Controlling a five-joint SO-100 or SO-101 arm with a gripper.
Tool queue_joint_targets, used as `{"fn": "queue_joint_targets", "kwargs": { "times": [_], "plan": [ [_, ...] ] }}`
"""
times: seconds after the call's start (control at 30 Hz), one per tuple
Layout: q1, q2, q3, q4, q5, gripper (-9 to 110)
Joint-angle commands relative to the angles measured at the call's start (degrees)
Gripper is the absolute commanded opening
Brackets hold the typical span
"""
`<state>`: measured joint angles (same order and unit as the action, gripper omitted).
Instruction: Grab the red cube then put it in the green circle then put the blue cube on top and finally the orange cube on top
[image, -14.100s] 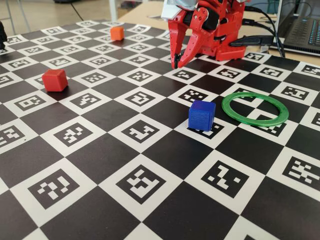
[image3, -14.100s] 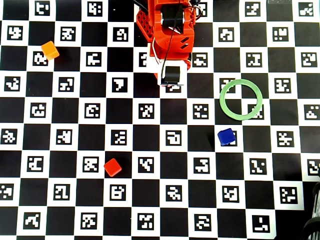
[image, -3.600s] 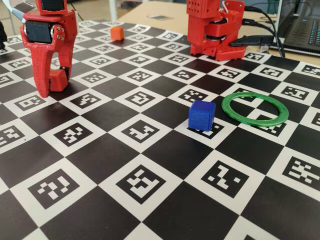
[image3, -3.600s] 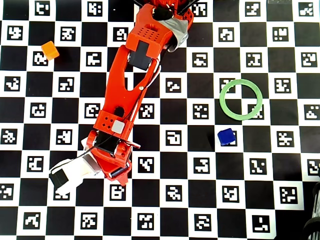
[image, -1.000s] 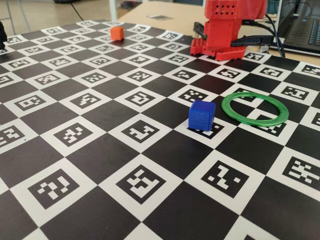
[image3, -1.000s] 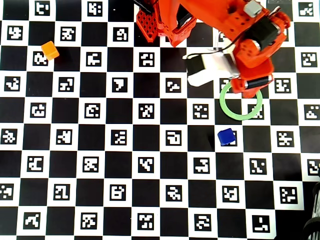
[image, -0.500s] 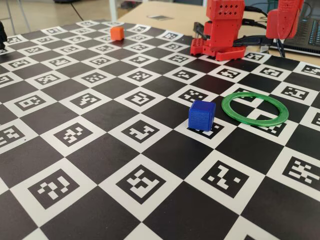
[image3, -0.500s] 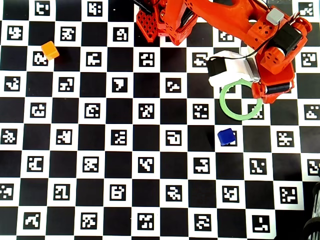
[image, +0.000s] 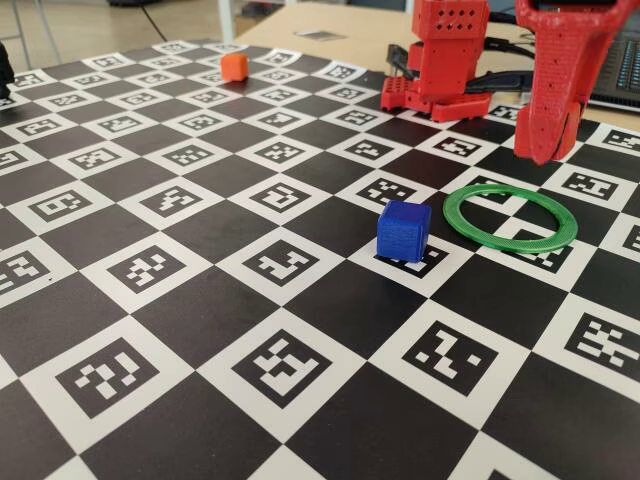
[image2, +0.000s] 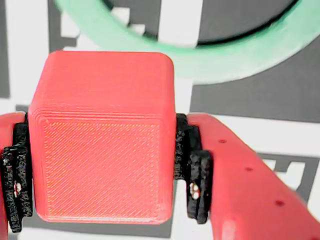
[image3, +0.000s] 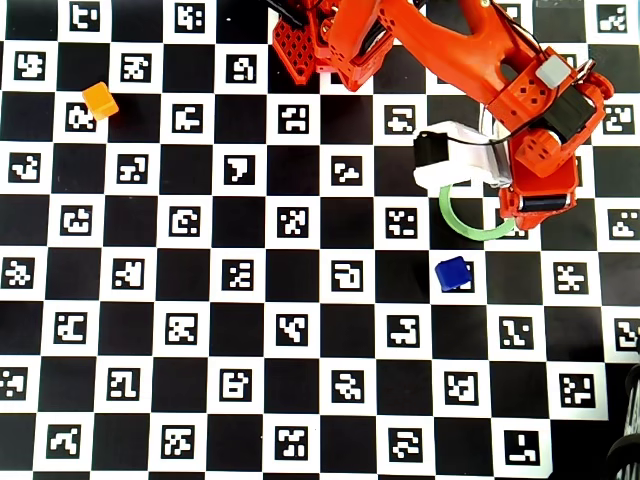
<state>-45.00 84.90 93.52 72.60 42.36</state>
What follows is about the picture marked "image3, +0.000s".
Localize red gripper black motor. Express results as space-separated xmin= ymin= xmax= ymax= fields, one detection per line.
xmin=499 ymin=132 xmax=581 ymax=231

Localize orange cube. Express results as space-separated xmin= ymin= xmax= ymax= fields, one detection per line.
xmin=81 ymin=81 xmax=120 ymax=121

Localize small grey box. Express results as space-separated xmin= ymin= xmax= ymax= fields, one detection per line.
xmin=534 ymin=54 xmax=572 ymax=90

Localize black white marker checkerboard mat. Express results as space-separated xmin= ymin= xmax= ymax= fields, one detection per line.
xmin=0 ymin=0 xmax=640 ymax=480

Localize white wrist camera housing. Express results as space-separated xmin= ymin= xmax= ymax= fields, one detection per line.
xmin=413 ymin=122 xmax=512 ymax=192

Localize black flexible tripod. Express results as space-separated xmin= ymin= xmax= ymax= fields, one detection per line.
xmin=606 ymin=362 xmax=640 ymax=480

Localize blue cube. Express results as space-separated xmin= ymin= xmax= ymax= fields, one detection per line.
xmin=433 ymin=255 xmax=474 ymax=294

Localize red perforated robot base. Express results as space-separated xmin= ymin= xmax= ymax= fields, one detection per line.
xmin=272 ymin=17 xmax=322 ymax=85

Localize green plastic ring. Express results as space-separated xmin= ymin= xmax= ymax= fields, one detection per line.
xmin=438 ymin=183 xmax=516 ymax=243

